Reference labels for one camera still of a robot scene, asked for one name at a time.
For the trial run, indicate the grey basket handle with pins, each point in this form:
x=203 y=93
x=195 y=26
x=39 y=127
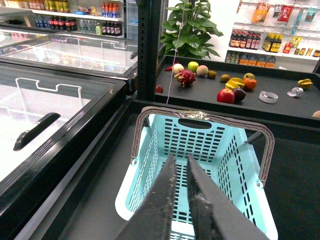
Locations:
x=259 y=129

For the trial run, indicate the green potted plant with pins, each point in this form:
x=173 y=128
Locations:
x=188 y=30

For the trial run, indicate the brown kiwi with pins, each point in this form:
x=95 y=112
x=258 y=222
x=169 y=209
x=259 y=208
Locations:
x=224 y=78
x=212 y=74

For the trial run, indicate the black freezer lid handle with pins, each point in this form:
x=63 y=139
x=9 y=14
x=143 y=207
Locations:
x=37 y=128

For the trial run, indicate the red chili pepper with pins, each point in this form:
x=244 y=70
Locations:
x=170 y=69

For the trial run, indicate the dark purple fruit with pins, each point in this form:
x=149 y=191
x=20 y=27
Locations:
x=239 y=94

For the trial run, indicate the pink peach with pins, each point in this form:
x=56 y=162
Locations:
x=202 y=70

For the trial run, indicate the white round fruit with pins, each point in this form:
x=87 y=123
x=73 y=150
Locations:
x=177 y=68

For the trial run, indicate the red dragon fruit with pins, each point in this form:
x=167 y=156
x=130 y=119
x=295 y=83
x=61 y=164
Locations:
x=185 y=77

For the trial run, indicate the yellow starfruit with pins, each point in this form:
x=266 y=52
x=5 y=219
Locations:
x=305 y=83
x=235 y=82

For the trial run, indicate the red apple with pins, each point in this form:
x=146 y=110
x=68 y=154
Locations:
x=226 y=96

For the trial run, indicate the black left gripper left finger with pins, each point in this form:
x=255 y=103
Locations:
x=153 y=219

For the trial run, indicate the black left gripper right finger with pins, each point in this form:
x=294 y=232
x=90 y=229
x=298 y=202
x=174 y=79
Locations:
x=213 y=215

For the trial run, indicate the green apple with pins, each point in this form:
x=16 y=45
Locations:
x=192 y=66

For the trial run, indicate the green red mango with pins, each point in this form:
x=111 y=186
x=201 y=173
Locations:
x=249 y=75

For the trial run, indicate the small red fruit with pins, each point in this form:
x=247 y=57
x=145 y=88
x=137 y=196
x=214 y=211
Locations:
x=159 y=89

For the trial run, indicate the orange persimmon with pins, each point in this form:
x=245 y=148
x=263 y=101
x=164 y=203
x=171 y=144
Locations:
x=249 y=83

